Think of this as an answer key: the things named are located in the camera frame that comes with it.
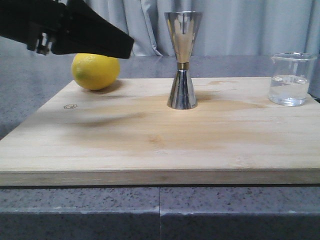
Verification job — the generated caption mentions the clear glass beaker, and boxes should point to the clear glass beaker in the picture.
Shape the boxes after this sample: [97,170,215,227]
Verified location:
[268,52,317,107]

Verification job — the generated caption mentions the steel double jigger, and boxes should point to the steel double jigger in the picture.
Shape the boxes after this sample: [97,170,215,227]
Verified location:
[164,11,202,110]

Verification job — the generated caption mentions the grey curtain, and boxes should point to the grey curtain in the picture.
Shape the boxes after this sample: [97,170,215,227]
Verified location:
[0,0,320,57]

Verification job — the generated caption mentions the light wooden cutting board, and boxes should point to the light wooden cutting board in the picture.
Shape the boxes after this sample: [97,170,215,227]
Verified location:
[0,77,320,186]

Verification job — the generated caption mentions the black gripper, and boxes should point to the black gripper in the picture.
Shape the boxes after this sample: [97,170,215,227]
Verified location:
[0,0,134,59]

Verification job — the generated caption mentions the yellow lemon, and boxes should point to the yellow lemon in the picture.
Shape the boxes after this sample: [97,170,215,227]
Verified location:
[71,53,121,91]

